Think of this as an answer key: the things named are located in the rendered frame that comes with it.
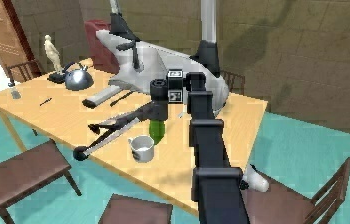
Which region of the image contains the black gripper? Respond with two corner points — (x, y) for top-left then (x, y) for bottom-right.
(72, 78), (170, 162)

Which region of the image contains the black knife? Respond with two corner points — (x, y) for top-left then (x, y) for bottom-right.
(109, 90), (136, 108)

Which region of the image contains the white ceramic mug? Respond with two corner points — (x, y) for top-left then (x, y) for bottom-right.
(127, 134), (156, 164)

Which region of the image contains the grey remote control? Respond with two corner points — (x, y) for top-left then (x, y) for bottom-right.
(81, 85), (123, 110)

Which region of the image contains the green bottle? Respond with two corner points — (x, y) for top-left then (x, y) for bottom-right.
(148, 119), (167, 145)

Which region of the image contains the light wooden table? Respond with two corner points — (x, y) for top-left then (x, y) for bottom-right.
(0, 58), (269, 218)

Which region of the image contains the silver kettle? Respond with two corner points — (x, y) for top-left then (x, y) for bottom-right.
(62, 62), (95, 92)

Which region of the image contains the white and black machine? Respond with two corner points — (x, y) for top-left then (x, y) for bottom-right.
(95, 0), (231, 117)

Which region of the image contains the dark red box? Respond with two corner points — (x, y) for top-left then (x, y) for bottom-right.
(84, 19), (121, 75)

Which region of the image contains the brown wooden chair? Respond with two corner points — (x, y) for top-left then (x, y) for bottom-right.
(241, 156), (350, 224)
(0, 138), (83, 224)
(220, 69), (246, 96)
(5, 59), (43, 87)
(97, 193), (174, 224)

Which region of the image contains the beige figurine on black base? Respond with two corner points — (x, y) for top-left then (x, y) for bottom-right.
(43, 34), (67, 85)

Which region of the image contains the brown wooden door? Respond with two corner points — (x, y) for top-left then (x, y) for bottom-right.
(0, 0), (36, 75)

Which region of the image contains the white bottle with black cap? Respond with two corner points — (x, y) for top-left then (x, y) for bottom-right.
(240, 164), (271, 194)

